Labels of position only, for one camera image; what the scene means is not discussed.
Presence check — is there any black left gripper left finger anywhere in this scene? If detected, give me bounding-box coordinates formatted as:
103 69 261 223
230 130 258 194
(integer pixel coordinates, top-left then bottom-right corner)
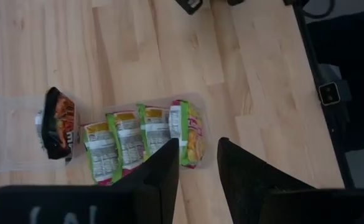
111 138 180 224

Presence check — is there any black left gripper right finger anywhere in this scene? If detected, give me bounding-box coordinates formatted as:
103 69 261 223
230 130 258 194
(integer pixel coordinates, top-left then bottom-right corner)
217 137 314 224

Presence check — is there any black Fire Noodle pack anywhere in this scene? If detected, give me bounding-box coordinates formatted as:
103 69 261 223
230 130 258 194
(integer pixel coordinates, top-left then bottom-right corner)
34 86 82 164

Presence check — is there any clear plastic bin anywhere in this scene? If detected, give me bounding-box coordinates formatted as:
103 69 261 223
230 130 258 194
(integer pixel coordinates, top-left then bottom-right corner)
0 93 85 174
78 92 213 187

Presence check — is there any small table-level camera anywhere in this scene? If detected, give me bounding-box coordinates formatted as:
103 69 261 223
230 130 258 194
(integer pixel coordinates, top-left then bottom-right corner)
317 63 352 106

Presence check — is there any black arm base cable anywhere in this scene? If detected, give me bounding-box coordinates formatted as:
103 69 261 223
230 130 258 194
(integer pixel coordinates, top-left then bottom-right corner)
301 0 337 20

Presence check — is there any black metal table frame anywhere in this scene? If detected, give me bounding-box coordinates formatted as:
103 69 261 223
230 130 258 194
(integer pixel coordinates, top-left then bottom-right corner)
282 0 357 189

